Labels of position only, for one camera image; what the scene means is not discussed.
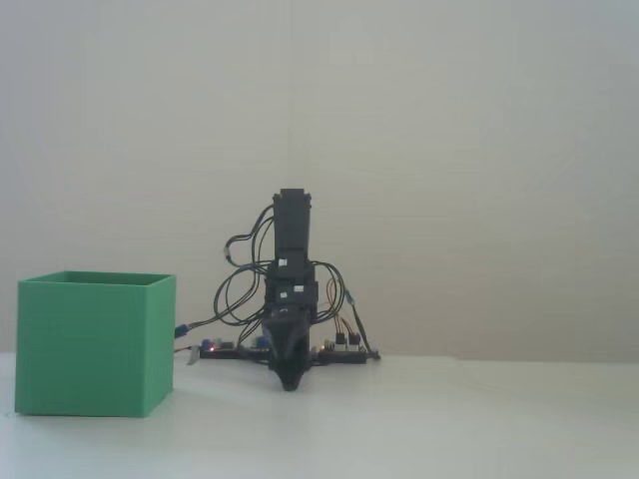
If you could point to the motor driver board with connectors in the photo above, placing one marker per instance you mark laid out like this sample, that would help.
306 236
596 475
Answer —
344 356

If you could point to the blue controller circuit board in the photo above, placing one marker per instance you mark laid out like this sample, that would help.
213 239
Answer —
224 351

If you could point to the grey tape strip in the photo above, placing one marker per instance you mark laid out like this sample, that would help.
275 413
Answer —
192 356

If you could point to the black gripper with servos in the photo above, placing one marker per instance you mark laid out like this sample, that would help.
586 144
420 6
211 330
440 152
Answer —
294 299

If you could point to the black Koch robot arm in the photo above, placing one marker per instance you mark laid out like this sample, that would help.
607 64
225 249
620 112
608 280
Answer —
293 219

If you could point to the green square plastic bin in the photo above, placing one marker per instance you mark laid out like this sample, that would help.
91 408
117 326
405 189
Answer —
85 349

